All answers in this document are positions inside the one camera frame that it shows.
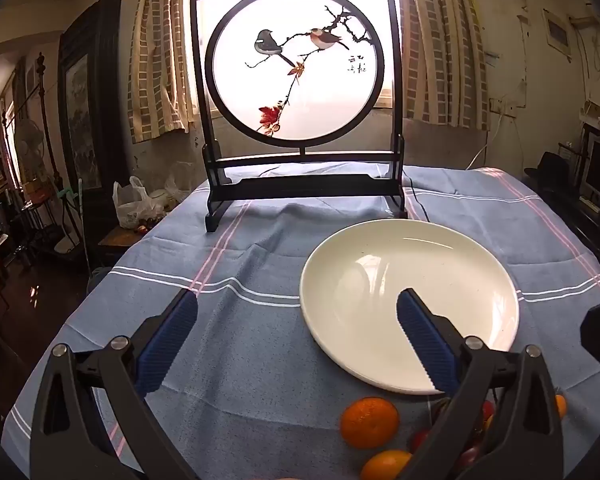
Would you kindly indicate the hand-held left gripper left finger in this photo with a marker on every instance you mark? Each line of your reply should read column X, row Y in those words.
column 167, row 345

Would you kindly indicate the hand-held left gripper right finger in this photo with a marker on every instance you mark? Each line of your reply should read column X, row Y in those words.
column 425, row 340

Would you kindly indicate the white round plate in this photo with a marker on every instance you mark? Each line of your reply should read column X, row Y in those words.
column 430, row 260

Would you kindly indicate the small orange kumquat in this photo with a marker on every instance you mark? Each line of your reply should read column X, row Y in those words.
column 560, row 406
column 385, row 466

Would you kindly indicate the orange mandarin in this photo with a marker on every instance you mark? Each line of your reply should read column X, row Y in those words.
column 370, row 422

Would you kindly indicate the dark red plum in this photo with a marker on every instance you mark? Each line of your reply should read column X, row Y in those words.
column 467, row 455

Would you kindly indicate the blue striped tablecloth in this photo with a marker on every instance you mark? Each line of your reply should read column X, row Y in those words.
column 240, row 360

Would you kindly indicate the red cherry tomato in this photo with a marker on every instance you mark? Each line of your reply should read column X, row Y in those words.
column 486, row 410

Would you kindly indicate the small wooden side table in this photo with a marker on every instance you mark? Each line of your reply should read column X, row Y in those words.
column 117, row 242

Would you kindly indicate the white plastic bag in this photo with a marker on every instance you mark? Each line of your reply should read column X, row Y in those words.
column 132, row 207

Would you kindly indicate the clear plastic bag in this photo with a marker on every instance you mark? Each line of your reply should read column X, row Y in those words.
column 180, row 185

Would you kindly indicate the black hat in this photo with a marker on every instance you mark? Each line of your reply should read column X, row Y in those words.
column 550, row 166

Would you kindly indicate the dark framed painting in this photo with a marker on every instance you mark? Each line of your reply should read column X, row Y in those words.
column 87, row 110

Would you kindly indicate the dark wooden coat stand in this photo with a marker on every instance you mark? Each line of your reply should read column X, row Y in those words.
column 47, row 120

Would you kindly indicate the checked beige curtain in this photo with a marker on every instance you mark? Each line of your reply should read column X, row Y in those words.
column 160, row 60
column 440, row 50

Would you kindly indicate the bird painting table screen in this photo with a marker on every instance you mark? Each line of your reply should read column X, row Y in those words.
column 300, row 60

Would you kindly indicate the white wall outlet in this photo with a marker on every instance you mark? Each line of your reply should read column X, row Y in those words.
column 505, row 105

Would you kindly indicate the wall vent frame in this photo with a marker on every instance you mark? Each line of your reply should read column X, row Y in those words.
column 557, row 30

